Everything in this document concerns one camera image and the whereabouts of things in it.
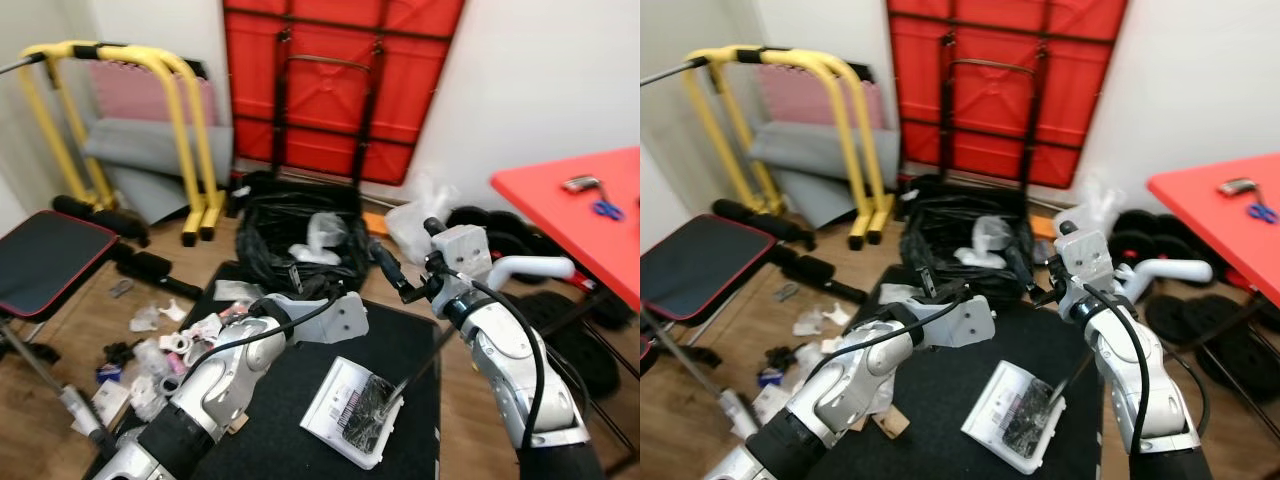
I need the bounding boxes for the white long-handled dustpan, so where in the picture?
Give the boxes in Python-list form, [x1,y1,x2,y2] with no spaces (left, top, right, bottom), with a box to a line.
[960,260,1213,476]
[300,257,578,471]

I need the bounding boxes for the white broom with metal pole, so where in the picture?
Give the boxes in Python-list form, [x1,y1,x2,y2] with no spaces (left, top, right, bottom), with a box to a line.
[0,315,106,446]
[640,308,758,443]

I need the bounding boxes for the dark grey floor mat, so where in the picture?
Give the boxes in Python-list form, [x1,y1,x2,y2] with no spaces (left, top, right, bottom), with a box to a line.
[95,262,443,480]
[800,265,1106,480]

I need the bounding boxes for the large clear plastic bag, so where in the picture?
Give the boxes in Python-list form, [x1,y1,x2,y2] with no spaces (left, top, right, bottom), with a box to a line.
[385,175,463,266]
[1050,180,1123,241]

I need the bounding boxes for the black weight plate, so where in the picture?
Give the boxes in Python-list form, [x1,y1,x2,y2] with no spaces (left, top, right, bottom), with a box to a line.
[447,205,493,239]
[1155,215,1216,263]
[515,290,601,346]
[1110,210,1161,246]
[485,225,536,266]
[1195,330,1280,401]
[1145,292,1236,346]
[555,340,623,401]

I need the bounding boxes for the black trash bag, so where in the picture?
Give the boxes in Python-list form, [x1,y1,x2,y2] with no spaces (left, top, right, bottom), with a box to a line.
[235,172,379,299]
[900,178,1038,301]

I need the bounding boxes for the crumpled clear plastic wrap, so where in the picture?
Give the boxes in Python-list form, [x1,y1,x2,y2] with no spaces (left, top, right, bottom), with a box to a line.
[305,212,351,246]
[970,215,1016,249]

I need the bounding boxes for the red folded table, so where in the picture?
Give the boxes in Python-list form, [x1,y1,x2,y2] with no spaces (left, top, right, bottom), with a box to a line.
[885,0,1129,191]
[222,0,467,189]

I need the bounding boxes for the crumpled clear plastic film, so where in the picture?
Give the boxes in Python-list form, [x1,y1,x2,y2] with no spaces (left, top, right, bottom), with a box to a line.
[130,345,183,421]

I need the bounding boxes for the grey foam sheet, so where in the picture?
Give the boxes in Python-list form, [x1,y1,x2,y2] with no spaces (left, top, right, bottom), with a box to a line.
[748,120,898,231]
[80,118,236,226]

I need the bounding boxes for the pink foam mat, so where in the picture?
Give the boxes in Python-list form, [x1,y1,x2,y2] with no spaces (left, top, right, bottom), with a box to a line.
[85,58,216,126]
[758,62,886,131]

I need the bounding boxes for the small black bench pad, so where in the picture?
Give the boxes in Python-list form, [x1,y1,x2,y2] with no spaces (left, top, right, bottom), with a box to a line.
[640,215,779,323]
[0,210,121,321]

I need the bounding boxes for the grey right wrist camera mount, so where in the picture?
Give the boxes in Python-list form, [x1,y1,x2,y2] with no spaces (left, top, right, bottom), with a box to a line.
[1060,230,1113,291]
[430,225,493,284]

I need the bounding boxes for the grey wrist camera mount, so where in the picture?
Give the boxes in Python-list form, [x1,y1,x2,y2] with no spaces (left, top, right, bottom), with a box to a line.
[290,292,369,347]
[925,295,997,350]
[1060,230,1113,291]
[430,225,493,284]

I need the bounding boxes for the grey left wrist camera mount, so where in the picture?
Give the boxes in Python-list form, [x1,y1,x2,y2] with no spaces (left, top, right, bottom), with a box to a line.
[925,295,997,350]
[290,292,369,347]

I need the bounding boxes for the yellow metal exercise frame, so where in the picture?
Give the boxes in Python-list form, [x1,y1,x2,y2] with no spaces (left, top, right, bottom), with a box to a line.
[685,45,896,251]
[20,40,227,247]

